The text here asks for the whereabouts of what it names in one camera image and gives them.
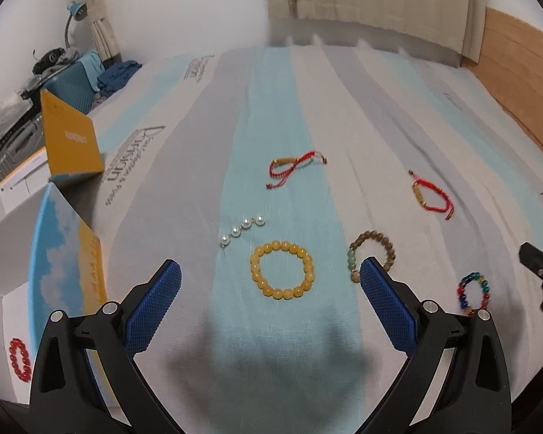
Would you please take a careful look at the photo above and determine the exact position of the brown wooden bead bracelet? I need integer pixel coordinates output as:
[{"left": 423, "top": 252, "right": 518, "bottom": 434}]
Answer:
[{"left": 347, "top": 230, "right": 397, "bottom": 284}]

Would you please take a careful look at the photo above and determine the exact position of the multicolour bead bracelet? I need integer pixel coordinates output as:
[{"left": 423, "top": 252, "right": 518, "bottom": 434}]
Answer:
[{"left": 456, "top": 272, "right": 492, "bottom": 316}]

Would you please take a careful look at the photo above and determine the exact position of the black bag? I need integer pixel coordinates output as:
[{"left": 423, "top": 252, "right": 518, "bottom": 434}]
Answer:
[{"left": 31, "top": 47, "right": 80, "bottom": 76}]

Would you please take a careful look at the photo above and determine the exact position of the yellow bead bracelet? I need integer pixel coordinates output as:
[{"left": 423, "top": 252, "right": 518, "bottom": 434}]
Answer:
[{"left": 249, "top": 240, "right": 315, "bottom": 298}]

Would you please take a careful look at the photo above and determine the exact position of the white pearl bracelet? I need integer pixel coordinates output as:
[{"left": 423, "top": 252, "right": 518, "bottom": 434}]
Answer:
[{"left": 219, "top": 216, "right": 266, "bottom": 250}]

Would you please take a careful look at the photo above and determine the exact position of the striped bed sheet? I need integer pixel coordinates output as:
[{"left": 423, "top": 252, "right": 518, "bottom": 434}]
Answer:
[{"left": 0, "top": 44, "right": 543, "bottom": 434}]

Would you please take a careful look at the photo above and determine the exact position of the blue desk lamp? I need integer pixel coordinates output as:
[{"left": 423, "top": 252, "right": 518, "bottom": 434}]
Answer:
[{"left": 63, "top": 2, "right": 89, "bottom": 51}]

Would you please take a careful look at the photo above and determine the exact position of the dark blue clothing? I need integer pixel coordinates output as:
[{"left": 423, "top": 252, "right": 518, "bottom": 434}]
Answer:
[{"left": 97, "top": 60, "right": 143, "bottom": 99}]

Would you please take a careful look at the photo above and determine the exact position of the red cord bracelet gold charm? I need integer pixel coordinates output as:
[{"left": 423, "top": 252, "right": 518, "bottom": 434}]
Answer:
[{"left": 408, "top": 169, "right": 455, "bottom": 220}]

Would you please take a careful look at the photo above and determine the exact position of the narrow beige curtain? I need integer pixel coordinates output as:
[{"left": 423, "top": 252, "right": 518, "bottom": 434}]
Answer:
[{"left": 82, "top": 0, "right": 121, "bottom": 62}]

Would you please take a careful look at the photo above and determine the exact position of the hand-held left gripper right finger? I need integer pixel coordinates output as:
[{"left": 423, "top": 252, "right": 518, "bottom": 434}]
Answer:
[{"left": 353, "top": 257, "right": 513, "bottom": 434}]

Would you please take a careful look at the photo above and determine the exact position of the sky print box lid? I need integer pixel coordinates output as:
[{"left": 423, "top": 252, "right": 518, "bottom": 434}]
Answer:
[{"left": 30, "top": 183, "right": 118, "bottom": 412}]

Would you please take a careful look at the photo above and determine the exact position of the white cardboard box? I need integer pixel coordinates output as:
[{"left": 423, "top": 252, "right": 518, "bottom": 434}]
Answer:
[{"left": 0, "top": 190, "right": 118, "bottom": 414}]

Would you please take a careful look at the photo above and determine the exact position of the red bead bracelet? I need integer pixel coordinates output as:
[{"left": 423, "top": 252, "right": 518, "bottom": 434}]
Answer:
[{"left": 8, "top": 337, "right": 33, "bottom": 383}]

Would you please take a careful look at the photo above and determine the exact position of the yellow box lid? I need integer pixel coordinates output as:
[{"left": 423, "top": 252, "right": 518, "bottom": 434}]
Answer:
[{"left": 40, "top": 89, "right": 106, "bottom": 177}]

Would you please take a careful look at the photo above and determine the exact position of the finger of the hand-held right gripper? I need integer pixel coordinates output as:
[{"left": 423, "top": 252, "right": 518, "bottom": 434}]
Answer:
[{"left": 519, "top": 243, "right": 543, "bottom": 315}]

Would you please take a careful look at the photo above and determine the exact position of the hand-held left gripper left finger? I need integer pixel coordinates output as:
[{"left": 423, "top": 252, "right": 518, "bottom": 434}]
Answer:
[{"left": 27, "top": 259, "right": 184, "bottom": 434}]

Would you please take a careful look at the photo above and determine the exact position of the silver radio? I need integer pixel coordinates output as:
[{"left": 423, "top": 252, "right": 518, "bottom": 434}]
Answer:
[{"left": 0, "top": 114, "right": 47, "bottom": 189}]

